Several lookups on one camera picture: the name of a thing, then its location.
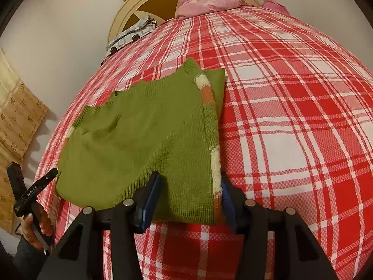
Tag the pink pillow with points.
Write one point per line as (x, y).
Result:
(209, 1)

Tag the grey patterned folded cloth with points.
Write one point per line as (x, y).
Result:
(131, 35)

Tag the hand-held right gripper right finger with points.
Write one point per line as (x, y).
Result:
(227, 207)

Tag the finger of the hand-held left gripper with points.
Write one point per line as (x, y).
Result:
(49, 175)
(14, 180)

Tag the green striped knit sweater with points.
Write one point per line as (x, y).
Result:
(131, 140)

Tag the pink cloth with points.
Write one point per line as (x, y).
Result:
(275, 5)

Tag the person's left forearm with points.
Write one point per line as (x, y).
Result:
(26, 256)

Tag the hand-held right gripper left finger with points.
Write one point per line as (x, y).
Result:
(151, 201)

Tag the cream wooden headboard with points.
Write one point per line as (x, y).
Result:
(157, 5)

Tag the bed with red plaid sheet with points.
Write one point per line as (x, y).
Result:
(291, 122)

